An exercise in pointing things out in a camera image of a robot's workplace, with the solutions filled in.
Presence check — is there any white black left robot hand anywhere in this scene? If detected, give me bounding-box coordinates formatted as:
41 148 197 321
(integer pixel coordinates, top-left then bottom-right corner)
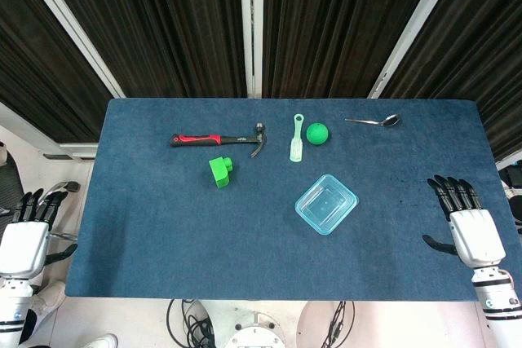
0 188 78 280

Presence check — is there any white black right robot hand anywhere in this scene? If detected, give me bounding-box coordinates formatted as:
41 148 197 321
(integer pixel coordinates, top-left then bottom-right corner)
422 174 507 270

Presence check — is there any clear container with teal lid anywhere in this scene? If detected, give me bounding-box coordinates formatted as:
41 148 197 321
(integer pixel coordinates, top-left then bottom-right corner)
299 178 355 231

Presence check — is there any clear blue plastic container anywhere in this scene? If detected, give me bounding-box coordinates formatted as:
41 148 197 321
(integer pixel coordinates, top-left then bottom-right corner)
294 174 360 236

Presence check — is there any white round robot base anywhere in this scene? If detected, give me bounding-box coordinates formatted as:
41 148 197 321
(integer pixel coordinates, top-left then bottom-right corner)
223 310 287 348

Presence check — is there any white sneaker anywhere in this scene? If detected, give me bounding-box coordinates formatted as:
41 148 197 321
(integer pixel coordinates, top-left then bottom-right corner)
29 280 67 327
75 333 119 348

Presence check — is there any silver metal spoon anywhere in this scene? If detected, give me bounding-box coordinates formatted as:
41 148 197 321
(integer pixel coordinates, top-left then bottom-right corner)
344 113 402 128

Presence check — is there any blue fabric table mat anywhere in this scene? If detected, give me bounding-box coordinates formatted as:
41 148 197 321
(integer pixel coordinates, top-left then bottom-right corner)
64 98 507 302

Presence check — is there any white round floor disc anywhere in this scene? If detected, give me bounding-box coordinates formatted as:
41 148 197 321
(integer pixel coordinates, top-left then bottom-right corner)
296 301 348 348

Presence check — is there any dark pleated curtain panel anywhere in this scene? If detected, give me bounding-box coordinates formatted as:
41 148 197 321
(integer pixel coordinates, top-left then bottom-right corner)
381 0 522 161
36 0 250 99
0 0 103 143
260 0 446 99

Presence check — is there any green rubber ball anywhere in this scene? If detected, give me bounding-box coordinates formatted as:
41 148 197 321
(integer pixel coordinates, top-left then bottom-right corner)
306 121 330 147

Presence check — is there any red black claw hammer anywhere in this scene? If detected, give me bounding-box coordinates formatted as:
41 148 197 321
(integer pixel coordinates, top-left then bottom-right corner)
169 121 268 159

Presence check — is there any green plastic building block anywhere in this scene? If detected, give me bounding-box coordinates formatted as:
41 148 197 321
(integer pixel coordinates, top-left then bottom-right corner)
208 155 237 189

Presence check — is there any white low wall ledge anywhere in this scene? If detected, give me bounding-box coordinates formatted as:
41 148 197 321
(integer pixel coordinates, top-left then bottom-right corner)
0 101 100 164

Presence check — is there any black cable bundle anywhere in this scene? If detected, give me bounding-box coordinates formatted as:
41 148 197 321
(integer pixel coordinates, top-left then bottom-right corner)
321 301 356 348
166 298 219 348

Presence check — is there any white slotted frame post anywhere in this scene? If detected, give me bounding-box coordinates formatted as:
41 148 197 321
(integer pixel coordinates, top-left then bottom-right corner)
239 0 265 99
369 0 466 99
11 0 126 99

